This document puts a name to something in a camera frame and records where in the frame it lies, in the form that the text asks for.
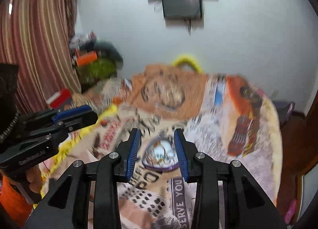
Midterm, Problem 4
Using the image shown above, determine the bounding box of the silver gemstone bracelet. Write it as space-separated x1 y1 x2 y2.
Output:
153 149 177 167

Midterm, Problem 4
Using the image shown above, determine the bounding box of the person's left hand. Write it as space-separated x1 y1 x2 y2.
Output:
26 165 43 193

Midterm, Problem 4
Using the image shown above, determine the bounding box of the red and white box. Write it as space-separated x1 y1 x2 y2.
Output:
46 88 72 110

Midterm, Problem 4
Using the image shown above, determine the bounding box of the yellow cloth strip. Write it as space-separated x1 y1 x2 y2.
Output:
39 105 121 197

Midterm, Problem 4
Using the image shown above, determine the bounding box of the orange box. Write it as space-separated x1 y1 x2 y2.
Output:
75 49 98 67

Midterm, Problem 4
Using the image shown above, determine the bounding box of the green patterned bag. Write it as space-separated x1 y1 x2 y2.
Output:
76 58 116 85

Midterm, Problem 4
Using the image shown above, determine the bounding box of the grey plush toy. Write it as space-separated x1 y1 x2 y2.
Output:
94 41 123 69

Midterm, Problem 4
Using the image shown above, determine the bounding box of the newspaper print bed quilt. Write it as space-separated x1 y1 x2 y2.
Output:
39 63 284 229

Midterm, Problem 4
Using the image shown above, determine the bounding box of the brown wooden door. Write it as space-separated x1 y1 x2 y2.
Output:
276 100 317 218

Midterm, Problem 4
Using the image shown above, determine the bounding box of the heart-shaped purple tin box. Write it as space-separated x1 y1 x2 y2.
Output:
141 136 179 172

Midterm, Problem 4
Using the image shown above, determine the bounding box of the striped red curtain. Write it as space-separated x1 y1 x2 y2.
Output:
1 0 81 113

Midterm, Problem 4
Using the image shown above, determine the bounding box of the yellow headboard cushion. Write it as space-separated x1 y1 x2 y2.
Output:
171 54 204 73

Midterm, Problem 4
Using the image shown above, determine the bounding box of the small black wall monitor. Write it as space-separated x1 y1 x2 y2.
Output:
162 0 203 20

